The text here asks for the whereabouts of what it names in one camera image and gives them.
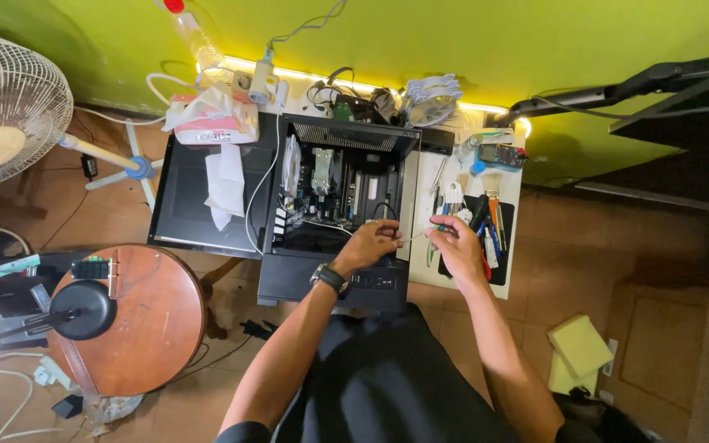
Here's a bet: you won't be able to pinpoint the dark multimeter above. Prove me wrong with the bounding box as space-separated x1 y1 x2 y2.
477 143 529 171

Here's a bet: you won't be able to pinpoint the black glass side panel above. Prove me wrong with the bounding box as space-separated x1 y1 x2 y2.
147 131 277 260

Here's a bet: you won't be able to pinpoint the teal white tube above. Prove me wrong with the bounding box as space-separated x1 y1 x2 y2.
0 253 42 278

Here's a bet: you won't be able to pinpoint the white tissue sheet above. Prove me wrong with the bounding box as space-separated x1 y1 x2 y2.
204 144 246 232

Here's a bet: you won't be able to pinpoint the small black box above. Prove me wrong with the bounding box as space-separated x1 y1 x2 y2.
419 127 456 156

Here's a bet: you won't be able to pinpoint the black wristwatch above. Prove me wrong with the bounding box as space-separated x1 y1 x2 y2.
309 263 351 301

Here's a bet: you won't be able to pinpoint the black handled screwdriver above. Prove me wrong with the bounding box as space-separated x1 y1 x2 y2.
468 194 490 234

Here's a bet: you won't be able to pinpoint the heap of black cables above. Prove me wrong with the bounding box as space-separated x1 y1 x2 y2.
306 66 402 128

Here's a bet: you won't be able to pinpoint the white brushes bundle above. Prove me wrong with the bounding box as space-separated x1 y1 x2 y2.
443 180 465 217

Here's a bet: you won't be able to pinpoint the black lamp with round base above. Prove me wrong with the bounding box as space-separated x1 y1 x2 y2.
0 279 119 352

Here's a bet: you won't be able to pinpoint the clear bottle with red cap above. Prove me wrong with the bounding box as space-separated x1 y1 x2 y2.
162 0 230 82

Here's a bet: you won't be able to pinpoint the thin white cable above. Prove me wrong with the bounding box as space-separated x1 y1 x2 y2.
244 103 286 257

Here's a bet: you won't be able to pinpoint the white power adapter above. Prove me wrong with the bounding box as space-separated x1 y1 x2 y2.
248 48 278 106

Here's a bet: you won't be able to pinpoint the black tool mat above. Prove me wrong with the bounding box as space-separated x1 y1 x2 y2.
437 195 516 288

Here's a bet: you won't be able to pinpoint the round brown wooden stool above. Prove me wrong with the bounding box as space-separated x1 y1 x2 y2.
46 243 208 398

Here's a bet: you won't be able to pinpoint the small bottle with blue cap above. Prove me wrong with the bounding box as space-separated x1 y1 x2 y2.
457 133 488 176

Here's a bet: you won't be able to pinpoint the stack of white case fans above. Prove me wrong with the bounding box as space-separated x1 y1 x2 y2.
400 73 464 128

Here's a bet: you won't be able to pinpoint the black floor plug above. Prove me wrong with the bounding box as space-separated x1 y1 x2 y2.
240 319 277 341

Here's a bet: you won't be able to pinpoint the white floor cable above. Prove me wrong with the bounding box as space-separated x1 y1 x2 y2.
0 350 44 443

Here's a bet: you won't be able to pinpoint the yellow foam pieces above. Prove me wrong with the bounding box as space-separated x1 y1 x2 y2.
547 314 615 396

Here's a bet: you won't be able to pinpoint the person's left hand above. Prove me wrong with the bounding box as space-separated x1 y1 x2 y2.
330 218 405 279

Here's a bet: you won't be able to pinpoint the metal tweezers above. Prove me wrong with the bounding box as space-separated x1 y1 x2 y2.
429 156 449 198

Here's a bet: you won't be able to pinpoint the white standing fan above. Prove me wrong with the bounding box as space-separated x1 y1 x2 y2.
0 29 165 211

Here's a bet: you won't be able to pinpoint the person's right hand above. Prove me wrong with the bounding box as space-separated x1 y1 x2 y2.
425 214 486 288

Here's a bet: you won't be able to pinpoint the pink white tissue packet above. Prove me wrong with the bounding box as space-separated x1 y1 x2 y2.
162 85 261 146

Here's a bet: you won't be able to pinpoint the orange handled paint brush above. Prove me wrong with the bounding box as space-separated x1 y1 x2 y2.
480 171 505 248

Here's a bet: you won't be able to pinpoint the black green ridged component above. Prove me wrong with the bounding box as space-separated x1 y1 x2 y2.
71 258 112 281

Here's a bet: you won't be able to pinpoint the black computer case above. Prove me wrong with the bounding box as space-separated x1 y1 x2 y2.
257 114 422 313

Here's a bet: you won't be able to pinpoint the person's black shirt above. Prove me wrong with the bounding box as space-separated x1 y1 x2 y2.
215 304 577 443

